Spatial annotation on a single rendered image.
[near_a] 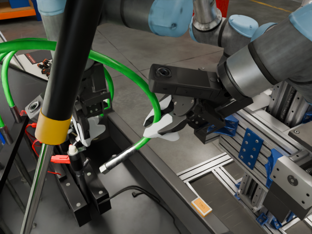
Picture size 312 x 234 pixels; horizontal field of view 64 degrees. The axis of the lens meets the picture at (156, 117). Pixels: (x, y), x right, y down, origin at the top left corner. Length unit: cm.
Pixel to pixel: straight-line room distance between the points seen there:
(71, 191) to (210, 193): 110
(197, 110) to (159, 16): 16
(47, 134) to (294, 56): 32
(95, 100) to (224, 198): 129
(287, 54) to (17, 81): 72
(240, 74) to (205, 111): 8
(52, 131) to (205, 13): 89
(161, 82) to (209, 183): 140
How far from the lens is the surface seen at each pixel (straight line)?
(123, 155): 54
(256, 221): 163
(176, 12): 43
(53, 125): 16
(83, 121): 54
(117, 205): 88
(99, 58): 41
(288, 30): 39
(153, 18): 44
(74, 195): 74
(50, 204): 94
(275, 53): 38
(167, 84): 38
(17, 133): 79
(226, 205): 166
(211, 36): 108
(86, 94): 54
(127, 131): 93
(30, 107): 54
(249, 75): 39
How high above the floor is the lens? 156
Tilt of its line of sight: 38 degrees down
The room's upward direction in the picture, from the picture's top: straight up
